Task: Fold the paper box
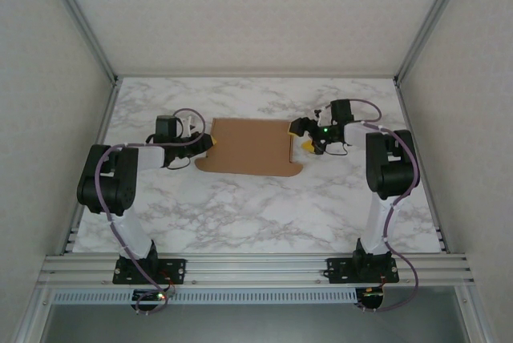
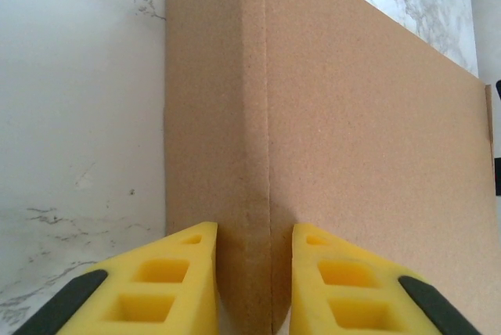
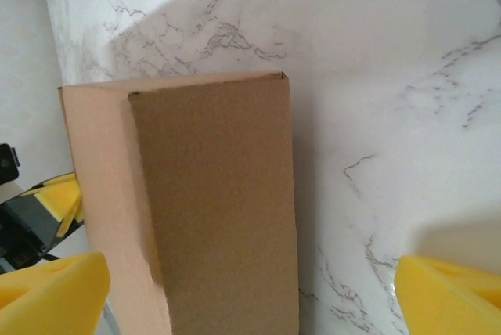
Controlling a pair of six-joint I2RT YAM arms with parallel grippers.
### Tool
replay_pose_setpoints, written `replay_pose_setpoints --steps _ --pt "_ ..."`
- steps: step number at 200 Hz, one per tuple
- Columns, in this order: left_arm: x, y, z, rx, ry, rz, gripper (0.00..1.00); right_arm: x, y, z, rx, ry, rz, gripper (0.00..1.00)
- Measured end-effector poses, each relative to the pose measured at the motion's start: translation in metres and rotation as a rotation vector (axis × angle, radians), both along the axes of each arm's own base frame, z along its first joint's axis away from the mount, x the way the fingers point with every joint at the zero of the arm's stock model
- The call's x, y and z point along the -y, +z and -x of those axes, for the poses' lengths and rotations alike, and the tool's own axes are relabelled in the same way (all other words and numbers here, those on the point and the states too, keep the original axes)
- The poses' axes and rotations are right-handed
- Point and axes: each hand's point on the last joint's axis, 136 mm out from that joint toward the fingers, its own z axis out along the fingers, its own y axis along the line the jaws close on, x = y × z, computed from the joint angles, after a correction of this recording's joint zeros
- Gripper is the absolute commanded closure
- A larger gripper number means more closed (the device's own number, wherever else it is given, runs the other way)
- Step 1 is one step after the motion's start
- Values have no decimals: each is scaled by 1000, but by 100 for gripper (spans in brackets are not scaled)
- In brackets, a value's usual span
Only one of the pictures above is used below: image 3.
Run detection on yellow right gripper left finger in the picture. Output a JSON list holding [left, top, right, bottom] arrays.
[[0, 251, 111, 335]]

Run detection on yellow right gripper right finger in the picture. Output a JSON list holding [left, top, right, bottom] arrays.
[[393, 255, 501, 335]]

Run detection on brown cardboard paper box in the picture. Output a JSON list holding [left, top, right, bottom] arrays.
[[57, 70, 301, 335]]

